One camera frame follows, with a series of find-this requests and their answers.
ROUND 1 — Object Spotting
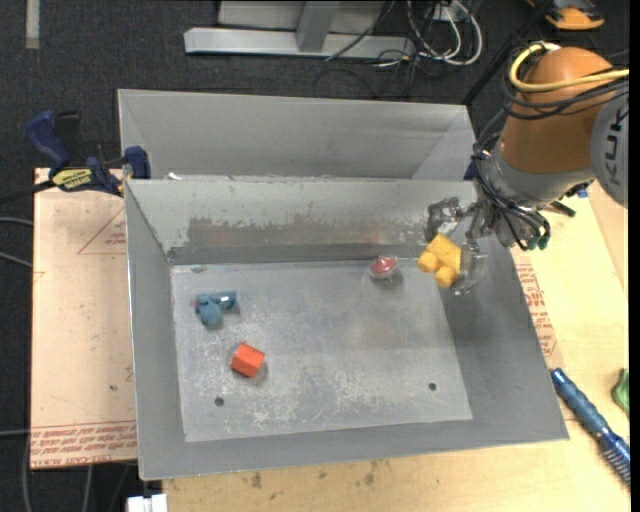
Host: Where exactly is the green toy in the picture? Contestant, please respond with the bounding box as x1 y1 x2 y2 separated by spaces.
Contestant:
611 368 631 417

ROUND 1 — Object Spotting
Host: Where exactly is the blue toy animal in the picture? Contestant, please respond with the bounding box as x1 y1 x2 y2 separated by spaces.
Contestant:
194 290 241 329

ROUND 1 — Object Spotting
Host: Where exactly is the grey metal bin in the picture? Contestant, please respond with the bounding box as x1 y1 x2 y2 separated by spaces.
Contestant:
117 88 570 482

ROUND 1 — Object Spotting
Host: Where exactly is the yellow toy block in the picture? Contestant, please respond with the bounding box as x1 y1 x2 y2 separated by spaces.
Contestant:
417 233 463 290

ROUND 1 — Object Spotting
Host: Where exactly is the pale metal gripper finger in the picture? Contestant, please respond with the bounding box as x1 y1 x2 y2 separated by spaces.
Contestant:
451 241 490 297
426 196 465 243

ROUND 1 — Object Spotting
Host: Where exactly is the blue ribbed tool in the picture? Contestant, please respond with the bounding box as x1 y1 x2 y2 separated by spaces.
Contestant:
549 367 631 484

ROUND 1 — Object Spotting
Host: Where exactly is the red spinning top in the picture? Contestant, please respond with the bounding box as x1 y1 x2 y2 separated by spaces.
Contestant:
368 255 401 282

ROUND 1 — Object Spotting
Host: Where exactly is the orange block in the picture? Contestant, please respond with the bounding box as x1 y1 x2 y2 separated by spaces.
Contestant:
229 342 267 379

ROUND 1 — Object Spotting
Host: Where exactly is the brown cardboard board red print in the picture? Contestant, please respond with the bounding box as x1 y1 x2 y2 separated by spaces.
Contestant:
29 167 566 472

